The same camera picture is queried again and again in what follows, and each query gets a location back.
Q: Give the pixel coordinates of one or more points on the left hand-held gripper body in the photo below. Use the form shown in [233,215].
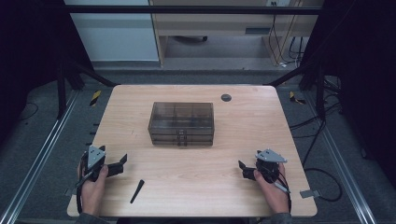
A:
[94,157]

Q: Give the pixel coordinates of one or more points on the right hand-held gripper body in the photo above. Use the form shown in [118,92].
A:
[270,158]

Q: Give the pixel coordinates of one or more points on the black pen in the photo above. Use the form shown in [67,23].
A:
[137,191]

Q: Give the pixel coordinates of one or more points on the smoky transparent drawer organizer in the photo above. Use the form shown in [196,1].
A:
[181,119]

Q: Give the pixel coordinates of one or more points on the person's left hand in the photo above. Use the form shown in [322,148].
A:
[92,196]

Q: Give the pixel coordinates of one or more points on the person's right hand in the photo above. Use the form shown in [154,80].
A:
[277,199]

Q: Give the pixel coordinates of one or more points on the grey table edge clip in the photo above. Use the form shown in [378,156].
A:
[69,192]
[309,193]

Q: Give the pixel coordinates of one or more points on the dark round table grommet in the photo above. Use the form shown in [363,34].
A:
[226,97]

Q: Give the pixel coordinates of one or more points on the white cabinet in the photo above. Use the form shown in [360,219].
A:
[115,37]

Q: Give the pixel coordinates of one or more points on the black curtain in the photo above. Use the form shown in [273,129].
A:
[367,62]
[31,46]

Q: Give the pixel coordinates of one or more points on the light wooden desk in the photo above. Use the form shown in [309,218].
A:
[218,23]

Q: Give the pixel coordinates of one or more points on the metal floor rail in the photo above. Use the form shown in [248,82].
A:
[341,161]
[40,161]

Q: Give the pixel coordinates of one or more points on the black metal frame stand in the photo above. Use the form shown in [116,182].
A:
[61,93]
[320,93]

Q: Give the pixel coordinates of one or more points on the black horizontal frame bar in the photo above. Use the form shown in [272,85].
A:
[186,10]

